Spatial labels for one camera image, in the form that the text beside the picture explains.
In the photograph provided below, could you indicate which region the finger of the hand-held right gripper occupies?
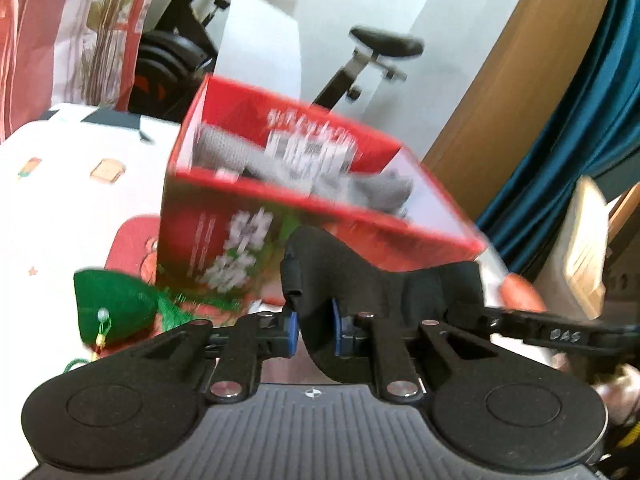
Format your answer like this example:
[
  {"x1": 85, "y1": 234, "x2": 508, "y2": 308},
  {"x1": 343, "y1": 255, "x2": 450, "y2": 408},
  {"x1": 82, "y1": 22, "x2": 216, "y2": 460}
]
[{"x1": 450, "y1": 305, "x2": 628, "y2": 356}]

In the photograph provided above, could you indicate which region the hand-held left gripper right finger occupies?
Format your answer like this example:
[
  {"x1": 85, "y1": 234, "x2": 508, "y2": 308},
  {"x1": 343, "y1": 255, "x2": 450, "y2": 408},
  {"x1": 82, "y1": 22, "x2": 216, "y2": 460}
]
[{"x1": 330, "y1": 300, "x2": 501, "y2": 403}]

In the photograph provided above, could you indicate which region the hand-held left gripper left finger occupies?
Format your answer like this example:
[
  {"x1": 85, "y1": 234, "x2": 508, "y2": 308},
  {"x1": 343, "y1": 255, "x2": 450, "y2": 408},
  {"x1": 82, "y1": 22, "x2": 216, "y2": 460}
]
[{"x1": 127, "y1": 310, "x2": 301, "y2": 405}]

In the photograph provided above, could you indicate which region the black eye mask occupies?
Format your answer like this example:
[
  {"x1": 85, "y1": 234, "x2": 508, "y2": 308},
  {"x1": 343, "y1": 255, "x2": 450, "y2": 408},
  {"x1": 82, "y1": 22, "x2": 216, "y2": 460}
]
[{"x1": 282, "y1": 226, "x2": 486, "y2": 383}]

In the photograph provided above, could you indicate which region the red strawberry print box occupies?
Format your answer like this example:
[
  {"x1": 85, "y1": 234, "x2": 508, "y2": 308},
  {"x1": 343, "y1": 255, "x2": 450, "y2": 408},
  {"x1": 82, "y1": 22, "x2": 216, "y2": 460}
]
[{"x1": 155, "y1": 74, "x2": 488, "y2": 311}]

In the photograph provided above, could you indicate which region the grey knitted cloth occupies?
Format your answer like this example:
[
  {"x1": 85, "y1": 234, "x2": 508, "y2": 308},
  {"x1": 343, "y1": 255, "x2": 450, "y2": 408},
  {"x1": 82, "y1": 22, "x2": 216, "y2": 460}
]
[{"x1": 192, "y1": 124, "x2": 416, "y2": 221}]

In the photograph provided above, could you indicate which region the person's right hand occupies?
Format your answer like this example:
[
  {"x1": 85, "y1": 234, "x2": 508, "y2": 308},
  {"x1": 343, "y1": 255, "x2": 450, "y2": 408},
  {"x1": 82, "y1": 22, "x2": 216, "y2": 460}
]
[{"x1": 592, "y1": 362, "x2": 640, "y2": 426}]

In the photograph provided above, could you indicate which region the orange dish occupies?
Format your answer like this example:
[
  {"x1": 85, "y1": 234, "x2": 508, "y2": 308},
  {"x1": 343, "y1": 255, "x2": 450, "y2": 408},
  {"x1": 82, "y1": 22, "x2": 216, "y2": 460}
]
[{"x1": 500, "y1": 272, "x2": 548, "y2": 313}]

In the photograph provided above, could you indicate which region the beige block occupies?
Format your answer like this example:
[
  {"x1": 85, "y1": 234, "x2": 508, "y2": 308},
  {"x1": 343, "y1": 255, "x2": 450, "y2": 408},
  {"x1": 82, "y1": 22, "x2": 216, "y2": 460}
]
[{"x1": 562, "y1": 176, "x2": 611, "y2": 320}]

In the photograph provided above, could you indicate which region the green tasselled sachet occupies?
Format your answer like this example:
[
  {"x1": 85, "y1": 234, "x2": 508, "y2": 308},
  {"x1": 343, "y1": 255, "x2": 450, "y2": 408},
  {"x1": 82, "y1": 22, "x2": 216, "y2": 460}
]
[{"x1": 62, "y1": 269, "x2": 241, "y2": 376}]

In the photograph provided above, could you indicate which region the teal curtain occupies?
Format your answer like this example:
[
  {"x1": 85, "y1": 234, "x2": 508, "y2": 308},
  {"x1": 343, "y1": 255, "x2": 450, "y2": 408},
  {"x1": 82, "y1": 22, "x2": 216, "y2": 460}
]
[{"x1": 475, "y1": 0, "x2": 640, "y2": 276}]

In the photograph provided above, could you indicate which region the wooden door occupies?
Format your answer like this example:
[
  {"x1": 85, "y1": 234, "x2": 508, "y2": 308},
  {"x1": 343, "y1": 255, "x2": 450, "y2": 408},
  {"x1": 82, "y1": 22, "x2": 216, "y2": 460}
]
[{"x1": 422, "y1": 0, "x2": 618, "y2": 221}]

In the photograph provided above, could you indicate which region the white panel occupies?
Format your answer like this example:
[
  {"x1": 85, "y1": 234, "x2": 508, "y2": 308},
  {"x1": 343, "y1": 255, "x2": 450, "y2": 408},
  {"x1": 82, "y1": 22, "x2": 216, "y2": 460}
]
[{"x1": 215, "y1": 0, "x2": 303, "y2": 101}]

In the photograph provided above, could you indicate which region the black exercise bike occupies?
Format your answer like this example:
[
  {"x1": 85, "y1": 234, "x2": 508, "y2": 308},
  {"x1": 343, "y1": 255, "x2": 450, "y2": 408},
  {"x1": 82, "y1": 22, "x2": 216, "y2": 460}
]
[{"x1": 127, "y1": 0, "x2": 426, "y2": 121}]

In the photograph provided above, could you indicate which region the red printed hanging cloth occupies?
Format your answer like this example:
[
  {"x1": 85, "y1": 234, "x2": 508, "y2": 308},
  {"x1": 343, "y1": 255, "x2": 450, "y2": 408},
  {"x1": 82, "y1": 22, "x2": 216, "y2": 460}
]
[{"x1": 0, "y1": 0, "x2": 166, "y2": 141}]

